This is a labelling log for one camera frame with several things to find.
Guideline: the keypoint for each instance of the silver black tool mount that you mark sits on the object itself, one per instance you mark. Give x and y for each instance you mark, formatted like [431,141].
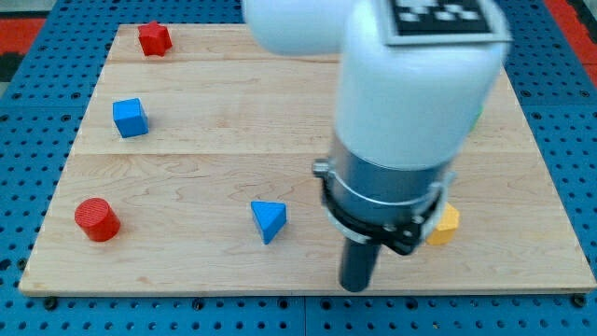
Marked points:
[372,204]

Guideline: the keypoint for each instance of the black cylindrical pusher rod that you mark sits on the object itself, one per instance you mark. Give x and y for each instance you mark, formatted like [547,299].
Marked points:
[357,264]

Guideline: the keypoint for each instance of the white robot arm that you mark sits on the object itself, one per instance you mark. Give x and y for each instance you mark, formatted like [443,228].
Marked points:
[414,76]

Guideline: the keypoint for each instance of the yellow hexagon block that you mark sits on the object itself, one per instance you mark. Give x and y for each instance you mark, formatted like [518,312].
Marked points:
[447,226]

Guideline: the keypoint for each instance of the blue triangle block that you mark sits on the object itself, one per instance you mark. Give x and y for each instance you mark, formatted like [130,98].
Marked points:
[269,218]

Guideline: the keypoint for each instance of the green block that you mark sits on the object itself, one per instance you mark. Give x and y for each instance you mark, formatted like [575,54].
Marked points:
[476,120]

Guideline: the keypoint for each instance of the fiducial marker tag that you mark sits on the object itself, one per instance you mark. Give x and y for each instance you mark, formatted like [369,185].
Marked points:
[438,22]

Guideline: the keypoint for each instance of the wooden board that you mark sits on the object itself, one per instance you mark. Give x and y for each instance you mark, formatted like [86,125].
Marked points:
[230,123]

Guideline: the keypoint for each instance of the red cylinder block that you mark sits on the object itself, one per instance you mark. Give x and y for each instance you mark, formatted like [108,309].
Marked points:
[97,219]

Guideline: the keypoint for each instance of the blue cube block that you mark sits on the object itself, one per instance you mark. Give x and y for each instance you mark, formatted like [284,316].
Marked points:
[130,118]

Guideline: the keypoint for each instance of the red star block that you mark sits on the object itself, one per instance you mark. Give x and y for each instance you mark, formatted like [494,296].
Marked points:
[154,39]

